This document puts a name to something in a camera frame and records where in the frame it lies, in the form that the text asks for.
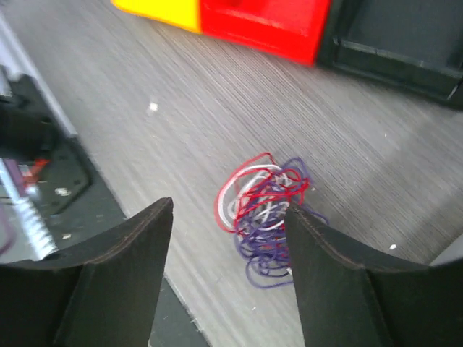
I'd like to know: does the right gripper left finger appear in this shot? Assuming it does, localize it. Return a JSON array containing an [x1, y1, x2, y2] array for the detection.
[[1, 197, 174, 347]]

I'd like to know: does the red plastic bin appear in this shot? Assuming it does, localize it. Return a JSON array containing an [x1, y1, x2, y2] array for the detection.
[[200, 0, 331, 65]]

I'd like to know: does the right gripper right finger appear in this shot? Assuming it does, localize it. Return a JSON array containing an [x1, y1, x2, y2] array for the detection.
[[284, 205, 462, 347]]

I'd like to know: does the black plastic bin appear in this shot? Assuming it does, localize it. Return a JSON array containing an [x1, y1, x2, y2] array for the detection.
[[317, 0, 462, 110]]

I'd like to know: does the purple cable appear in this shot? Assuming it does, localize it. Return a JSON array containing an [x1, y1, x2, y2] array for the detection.
[[234, 156, 330, 289]]

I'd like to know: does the yellow plastic bin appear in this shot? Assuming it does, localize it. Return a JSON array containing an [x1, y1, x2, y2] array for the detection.
[[111, 0, 202, 33]]

